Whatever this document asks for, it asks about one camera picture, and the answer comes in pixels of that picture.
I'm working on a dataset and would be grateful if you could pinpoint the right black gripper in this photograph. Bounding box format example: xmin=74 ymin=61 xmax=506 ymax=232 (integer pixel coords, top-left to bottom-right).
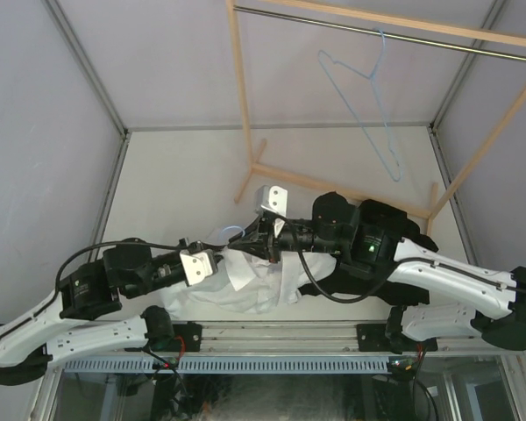
xmin=229 ymin=211 xmax=344 ymax=264

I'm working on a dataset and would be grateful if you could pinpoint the blue wire hanger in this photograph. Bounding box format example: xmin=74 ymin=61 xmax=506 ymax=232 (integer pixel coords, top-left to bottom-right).
xmin=217 ymin=225 xmax=245 ymax=242
xmin=316 ymin=38 xmax=403 ymax=182

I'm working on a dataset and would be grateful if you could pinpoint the white shirt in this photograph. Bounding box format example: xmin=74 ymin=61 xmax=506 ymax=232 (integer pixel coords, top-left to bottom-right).
xmin=160 ymin=248 xmax=311 ymax=317

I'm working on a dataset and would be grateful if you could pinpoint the black shirt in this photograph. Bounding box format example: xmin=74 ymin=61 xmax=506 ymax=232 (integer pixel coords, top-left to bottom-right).
xmin=300 ymin=199 xmax=438 ymax=306

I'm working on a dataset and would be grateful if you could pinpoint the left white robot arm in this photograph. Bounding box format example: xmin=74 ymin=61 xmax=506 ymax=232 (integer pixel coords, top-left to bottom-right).
xmin=0 ymin=238 xmax=222 ymax=386

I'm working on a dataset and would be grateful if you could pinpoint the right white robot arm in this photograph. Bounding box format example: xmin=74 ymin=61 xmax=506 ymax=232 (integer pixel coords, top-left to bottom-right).
xmin=228 ymin=187 xmax=526 ymax=353

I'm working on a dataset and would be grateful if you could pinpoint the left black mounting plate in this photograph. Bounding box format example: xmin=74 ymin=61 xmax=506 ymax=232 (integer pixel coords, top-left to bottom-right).
xmin=169 ymin=322 xmax=203 ymax=352

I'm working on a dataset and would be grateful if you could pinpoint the black mounting plate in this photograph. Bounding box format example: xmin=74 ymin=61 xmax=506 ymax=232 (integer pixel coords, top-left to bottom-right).
xmin=356 ymin=323 xmax=390 ymax=353
xmin=169 ymin=322 xmax=203 ymax=352

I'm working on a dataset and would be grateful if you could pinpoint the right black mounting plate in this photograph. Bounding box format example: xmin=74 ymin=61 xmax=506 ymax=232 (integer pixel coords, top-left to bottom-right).
xmin=356 ymin=323 xmax=390 ymax=353

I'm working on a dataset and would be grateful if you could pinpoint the metal hanging rod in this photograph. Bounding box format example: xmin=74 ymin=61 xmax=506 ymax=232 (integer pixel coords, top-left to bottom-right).
xmin=233 ymin=6 xmax=526 ymax=63

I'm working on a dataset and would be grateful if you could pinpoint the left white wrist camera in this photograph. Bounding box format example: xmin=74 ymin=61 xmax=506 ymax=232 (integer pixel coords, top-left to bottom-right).
xmin=180 ymin=250 xmax=218 ymax=286

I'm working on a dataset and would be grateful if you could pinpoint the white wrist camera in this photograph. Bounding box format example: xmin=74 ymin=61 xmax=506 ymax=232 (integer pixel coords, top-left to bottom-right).
xmin=255 ymin=185 xmax=288 ymax=217
xmin=180 ymin=250 xmax=218 ymax=286

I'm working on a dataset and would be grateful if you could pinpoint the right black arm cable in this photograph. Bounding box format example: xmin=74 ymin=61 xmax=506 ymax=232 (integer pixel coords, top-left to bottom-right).
xmin=280 ymin=217 xmax=526 ymax=317

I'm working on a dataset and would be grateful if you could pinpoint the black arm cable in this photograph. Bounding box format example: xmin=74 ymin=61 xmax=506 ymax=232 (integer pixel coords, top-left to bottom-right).
xmin=280 ymin=217 xmax=526 ymax=317
xmin=0 ymin=241 xmax=198 ymax=352

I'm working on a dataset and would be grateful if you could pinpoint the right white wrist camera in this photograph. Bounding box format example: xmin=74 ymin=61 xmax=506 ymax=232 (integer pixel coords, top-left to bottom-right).
xmin=255 ymin=185 xmax=288 ymax=217

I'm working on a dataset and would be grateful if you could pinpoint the wooden clothes rack frame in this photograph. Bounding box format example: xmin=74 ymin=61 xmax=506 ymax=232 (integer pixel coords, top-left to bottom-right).
xmin=226 ymin=1 xmax=526 ymax=234

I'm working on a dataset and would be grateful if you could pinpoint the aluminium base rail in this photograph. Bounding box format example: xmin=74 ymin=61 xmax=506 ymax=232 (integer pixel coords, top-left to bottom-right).
xmin=45 ymin=318 xmax=525 ymax=357

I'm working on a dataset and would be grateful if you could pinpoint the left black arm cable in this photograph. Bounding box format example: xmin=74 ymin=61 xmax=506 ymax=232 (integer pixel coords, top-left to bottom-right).
xmin=0 ymin=241 xmax=198 ymax=352

